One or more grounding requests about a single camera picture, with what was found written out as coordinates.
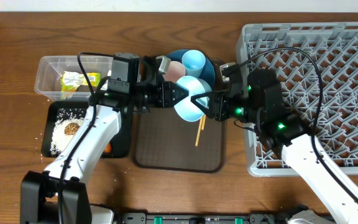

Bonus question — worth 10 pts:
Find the wooden chopstick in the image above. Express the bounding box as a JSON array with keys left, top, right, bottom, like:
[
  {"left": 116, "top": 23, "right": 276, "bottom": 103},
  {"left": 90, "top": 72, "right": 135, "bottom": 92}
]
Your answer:
[
  {"left": 201, "top": 115, "right": 206, "bottom": 130},
  {"left": 195, "top": 116, "right": 204, "bottom": 147}
]

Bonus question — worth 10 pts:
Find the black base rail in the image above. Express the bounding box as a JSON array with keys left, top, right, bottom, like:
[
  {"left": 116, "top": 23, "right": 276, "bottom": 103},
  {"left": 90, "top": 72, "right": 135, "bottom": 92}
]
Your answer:
[{"left": 116, "top": 205, "right": 335, "bottom": 224}]

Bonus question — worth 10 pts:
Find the black plastic tray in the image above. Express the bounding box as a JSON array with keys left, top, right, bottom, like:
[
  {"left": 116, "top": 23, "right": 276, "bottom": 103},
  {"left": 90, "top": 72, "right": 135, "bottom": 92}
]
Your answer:
[{"left": 41, "top": 101, "right": 132, "bottom": 158}]

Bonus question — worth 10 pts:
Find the clear plastic bin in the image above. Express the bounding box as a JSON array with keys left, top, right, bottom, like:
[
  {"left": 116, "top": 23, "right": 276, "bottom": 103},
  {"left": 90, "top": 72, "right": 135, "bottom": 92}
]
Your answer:
[{"left": 35, "top": 55, "right": 113, "bottom": 101}]

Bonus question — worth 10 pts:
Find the brown mushroom piece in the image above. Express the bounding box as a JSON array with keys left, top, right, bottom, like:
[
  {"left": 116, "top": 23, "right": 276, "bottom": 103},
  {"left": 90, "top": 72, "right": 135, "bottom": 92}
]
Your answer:
[{"left": 64, "top": 123, "right": 80, "bottom": 136}]

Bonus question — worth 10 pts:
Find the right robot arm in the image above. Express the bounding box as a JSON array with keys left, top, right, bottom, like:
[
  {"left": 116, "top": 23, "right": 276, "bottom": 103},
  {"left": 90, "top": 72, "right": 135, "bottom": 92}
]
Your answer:
[{"left": 191, "top": 69, "right": 358, "bottom": 223}]

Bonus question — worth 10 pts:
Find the brown serving tray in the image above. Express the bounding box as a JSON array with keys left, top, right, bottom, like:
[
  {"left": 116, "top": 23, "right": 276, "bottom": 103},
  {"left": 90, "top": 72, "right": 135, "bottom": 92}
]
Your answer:
[{"left": 131, "top": 96, "right": 226, "bottom": 173}]

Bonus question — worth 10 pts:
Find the pile of white rice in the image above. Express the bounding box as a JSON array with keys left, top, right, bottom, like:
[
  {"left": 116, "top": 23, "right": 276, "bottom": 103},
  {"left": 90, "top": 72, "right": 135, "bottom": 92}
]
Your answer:
[{"left": 50, "top": 108, "right": 86, "bottom": 157}]

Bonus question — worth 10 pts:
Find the orange carrot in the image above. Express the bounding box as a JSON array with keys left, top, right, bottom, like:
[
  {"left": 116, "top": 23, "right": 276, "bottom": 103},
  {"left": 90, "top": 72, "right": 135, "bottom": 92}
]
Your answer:
[{"left": 104, "top": 142, "right": 112, "bottom": 153}]

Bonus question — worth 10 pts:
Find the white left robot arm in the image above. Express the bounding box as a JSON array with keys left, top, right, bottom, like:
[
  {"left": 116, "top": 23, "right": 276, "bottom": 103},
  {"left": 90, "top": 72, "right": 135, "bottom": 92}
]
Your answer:
[{"left": 20, "top": 53, "right": 189, "bottom": 223}]

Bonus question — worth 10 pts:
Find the light blue bowl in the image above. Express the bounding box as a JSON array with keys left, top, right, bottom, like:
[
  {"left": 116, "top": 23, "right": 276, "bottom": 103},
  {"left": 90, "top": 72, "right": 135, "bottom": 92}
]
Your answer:
[{"left": 173, "top": 75, "right": 213, "bottom": 123}]

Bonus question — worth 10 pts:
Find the light blue cup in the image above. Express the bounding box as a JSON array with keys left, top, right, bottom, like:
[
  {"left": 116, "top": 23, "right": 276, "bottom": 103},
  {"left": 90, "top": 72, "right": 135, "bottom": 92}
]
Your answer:
[{"left": 181, "top": 50, "right": 206, "bottom": 78}]

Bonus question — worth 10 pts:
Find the left wooden chopstick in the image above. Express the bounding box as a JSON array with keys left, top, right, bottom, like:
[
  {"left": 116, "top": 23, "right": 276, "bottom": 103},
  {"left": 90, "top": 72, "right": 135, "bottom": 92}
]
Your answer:
[{"left": 195, "top": 116, "right": 204, "bottom": 147}]

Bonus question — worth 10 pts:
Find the right wooden chopstick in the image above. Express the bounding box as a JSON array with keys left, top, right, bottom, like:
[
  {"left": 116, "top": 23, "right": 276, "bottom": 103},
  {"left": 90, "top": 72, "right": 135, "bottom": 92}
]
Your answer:
[{"left": 201, "top": 115, "right": 206, "bottom": 130}]

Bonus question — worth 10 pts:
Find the yellow green snack wrapper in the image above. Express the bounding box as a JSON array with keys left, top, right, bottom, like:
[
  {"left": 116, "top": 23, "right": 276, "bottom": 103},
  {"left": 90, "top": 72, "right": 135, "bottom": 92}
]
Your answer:
[{"left": 60, "top": 71, "right": 101, "bottom": 100}]

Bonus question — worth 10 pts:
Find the grey dishwasher rack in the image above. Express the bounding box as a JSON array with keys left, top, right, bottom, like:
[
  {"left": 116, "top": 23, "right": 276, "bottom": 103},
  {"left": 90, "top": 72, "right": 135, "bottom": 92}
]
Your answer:
[{"left": 236, "top": 22, "right": 358, "bottom": 175}]

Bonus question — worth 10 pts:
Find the pink cup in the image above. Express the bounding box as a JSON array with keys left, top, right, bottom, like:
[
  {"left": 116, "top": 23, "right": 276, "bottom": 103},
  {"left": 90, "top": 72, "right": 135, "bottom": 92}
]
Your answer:
[{"left": 163, "top": 61, "right": 186, "bottom": 83}]

